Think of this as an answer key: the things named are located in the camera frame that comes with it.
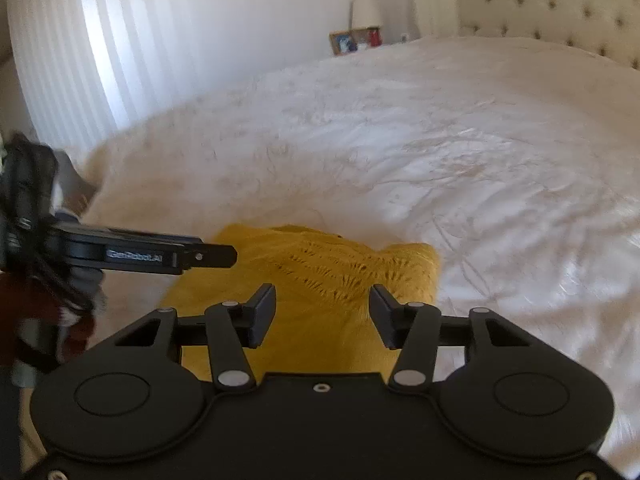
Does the cream tufted headboard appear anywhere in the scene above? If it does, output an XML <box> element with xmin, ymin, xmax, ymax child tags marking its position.
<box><xmin>402</xmin><ymin>0</ymin><xmax>640</xmax><ymax>71</ymax></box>

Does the person's left forearm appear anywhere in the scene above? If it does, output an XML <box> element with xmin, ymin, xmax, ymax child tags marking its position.
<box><xmin>54</xmin><ymin>149</ymin><xmax>101</xmax><ymax>221</ymax></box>

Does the white embroidered bedspread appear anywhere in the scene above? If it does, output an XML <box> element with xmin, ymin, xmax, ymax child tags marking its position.
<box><xmin>20</xmin><ymin>35</ymin><xmax>640</xmax><ymax>461</ymax></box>

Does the white table lamp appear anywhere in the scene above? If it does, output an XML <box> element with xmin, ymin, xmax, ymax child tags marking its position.
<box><xmin>349</xmin><ymin>0</ymin><xmax>384</xmax><ymax>29</ymax></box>

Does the wooden photo frame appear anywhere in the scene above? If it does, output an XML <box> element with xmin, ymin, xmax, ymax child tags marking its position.
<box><xmin>329</xmin><ymin>30</ymin><xmax>359</xmax><ymax>56</ymax></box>

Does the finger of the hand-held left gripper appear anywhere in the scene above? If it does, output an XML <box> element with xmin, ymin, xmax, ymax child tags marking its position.
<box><xmin>172</xmin><ymin>243</ymin><xmax>239</xmax><ymax>272</ymax></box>

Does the yellow knit sweater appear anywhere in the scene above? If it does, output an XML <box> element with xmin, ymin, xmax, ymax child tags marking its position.
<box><xmin>160</xmin><ymin>222</ymin><xmax>443</xmax><ymax>376</ymax></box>

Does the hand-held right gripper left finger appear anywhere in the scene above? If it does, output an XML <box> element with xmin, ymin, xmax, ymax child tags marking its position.
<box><xmin>100</xmin><ymin>283</ymin><xmax>277</xmax><ymax>392</ymax></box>

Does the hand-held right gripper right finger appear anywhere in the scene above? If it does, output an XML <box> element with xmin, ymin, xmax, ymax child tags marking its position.
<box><xmin>369</xmin><ymin>283</ymin><xmax>546</xmax><ymax>392</ymax></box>

